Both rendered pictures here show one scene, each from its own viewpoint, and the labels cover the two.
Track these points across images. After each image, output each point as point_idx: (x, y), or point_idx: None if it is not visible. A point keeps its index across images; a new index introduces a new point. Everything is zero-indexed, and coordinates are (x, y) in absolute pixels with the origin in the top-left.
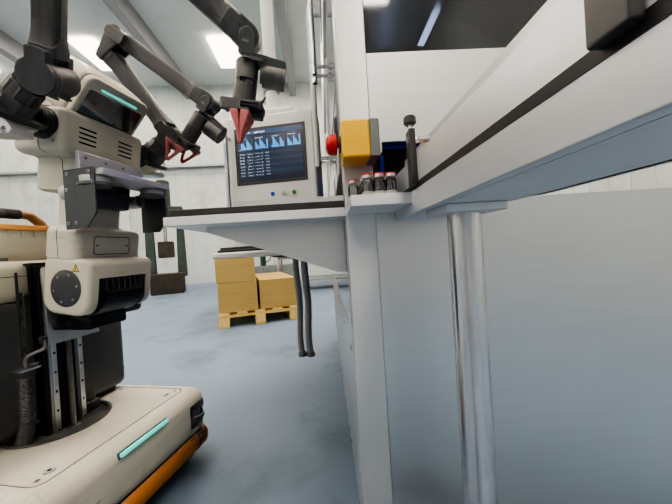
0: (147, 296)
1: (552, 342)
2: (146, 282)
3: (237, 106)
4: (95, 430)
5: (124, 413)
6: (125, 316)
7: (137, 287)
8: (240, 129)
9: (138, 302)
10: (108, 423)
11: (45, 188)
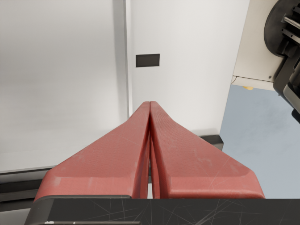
0: (283, 90)
1: None
2: (294, 96)
3: (174, 216)
4: (263, 2)
5: (249, 30)
6: (295, 68)
7: (299, 77)
8: (139, 118)
9: (290, 82)
10: (256, 13)
11: None
